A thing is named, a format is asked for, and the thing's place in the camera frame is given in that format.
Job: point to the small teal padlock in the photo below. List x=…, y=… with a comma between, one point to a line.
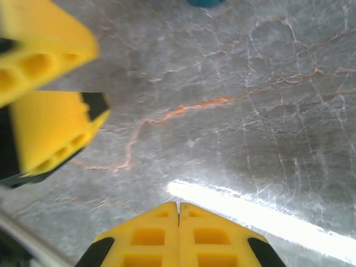
x=204, y=2

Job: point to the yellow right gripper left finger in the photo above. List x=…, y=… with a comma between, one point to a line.
x=150, y=239

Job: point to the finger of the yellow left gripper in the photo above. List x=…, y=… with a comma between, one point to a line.
x=50, y=125
x=47, y=36

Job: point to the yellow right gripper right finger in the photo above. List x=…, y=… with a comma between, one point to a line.
x=211, y=239

